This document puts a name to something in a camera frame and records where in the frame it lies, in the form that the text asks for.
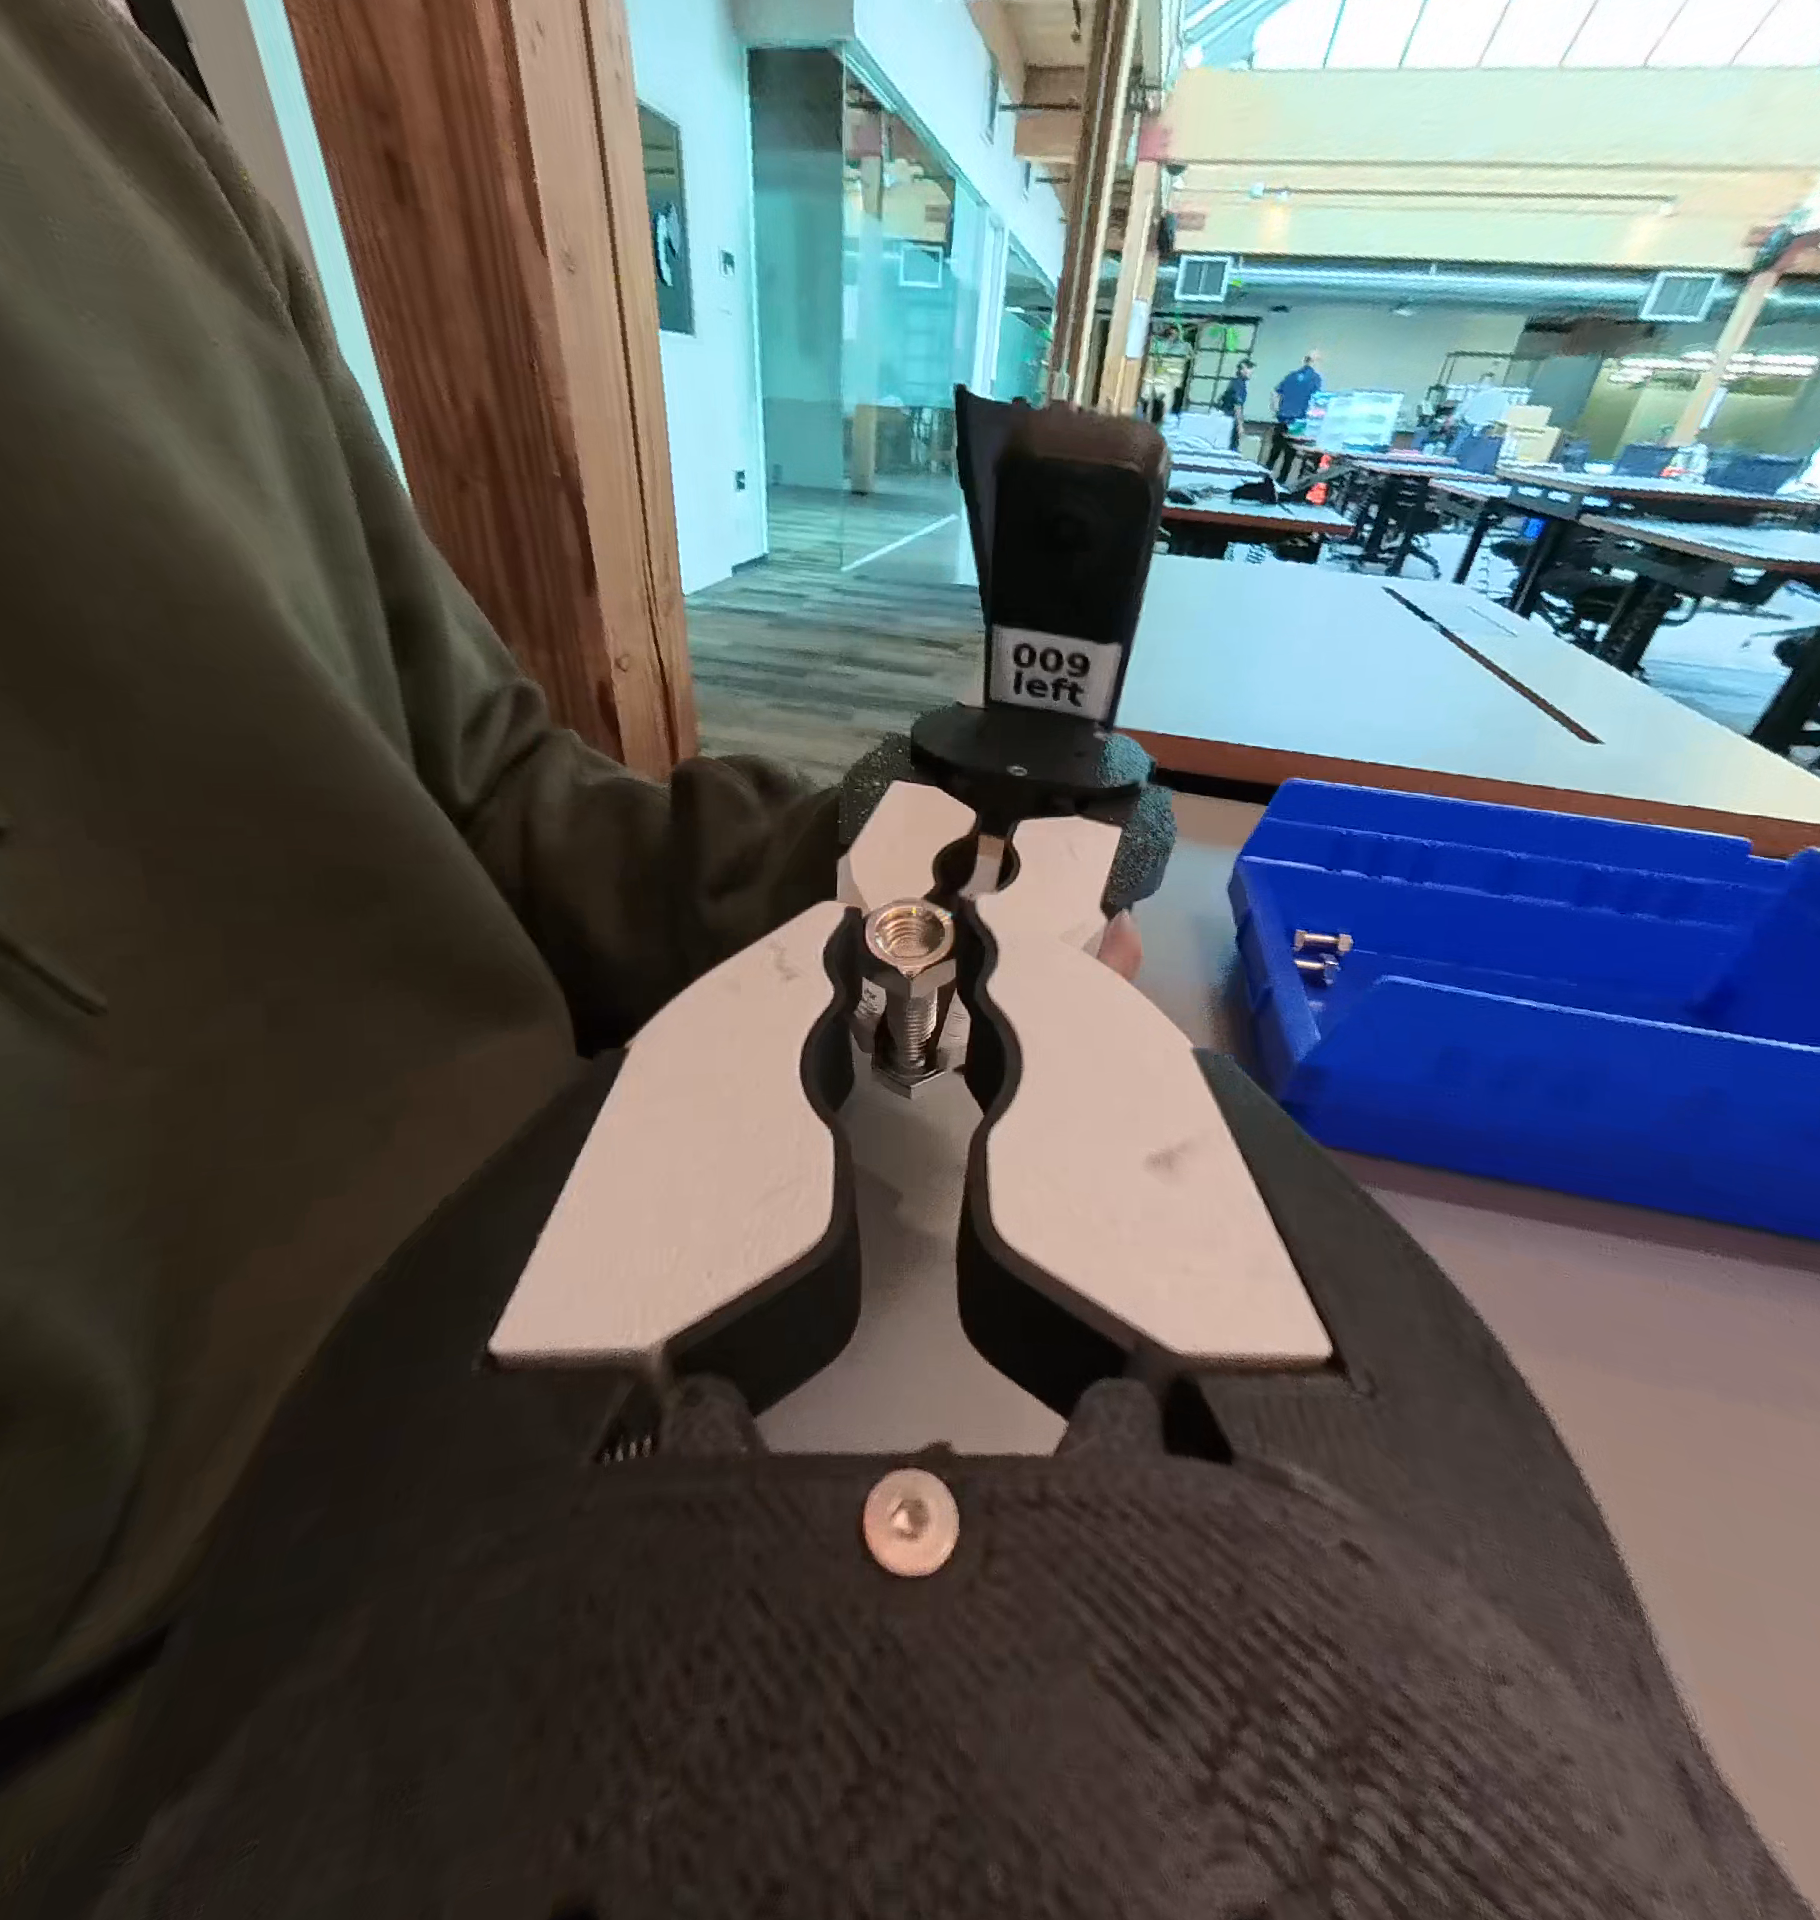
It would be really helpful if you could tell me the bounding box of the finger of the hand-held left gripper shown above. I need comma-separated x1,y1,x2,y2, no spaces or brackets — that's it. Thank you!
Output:
959,812,1123,963
846,781,989,911

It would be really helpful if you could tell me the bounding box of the white table wooden edge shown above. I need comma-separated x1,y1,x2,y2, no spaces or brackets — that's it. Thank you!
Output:
1113,550,1820,872

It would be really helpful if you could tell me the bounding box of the blue plastic bin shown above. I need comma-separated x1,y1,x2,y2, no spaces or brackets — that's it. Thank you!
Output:
1230,778,1820,1249

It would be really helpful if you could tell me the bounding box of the dark wall picture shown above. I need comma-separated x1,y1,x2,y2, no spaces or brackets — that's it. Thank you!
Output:
635,101,699,340

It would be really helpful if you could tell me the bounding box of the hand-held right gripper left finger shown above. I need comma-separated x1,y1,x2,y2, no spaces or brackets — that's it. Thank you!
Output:
486,897,865,1419

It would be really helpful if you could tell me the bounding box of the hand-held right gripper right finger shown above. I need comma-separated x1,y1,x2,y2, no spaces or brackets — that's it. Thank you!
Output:
959,897,1333,1419

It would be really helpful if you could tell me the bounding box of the person's torso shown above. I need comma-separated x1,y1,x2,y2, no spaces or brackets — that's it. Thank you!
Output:
0,0,628,1920

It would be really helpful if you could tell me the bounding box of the wide wooden pillar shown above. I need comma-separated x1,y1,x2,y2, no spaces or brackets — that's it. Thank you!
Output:
285,0,699,781

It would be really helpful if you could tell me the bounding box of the row of dark work tables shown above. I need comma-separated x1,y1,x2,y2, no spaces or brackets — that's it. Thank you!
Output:
1148,425,1820,751

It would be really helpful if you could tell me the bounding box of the grey desk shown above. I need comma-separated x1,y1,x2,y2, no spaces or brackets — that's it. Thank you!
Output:
760,787,1820,1920

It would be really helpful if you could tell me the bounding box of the steel hex nut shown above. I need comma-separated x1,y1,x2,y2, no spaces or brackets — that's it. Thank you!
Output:
857,900,953,1026

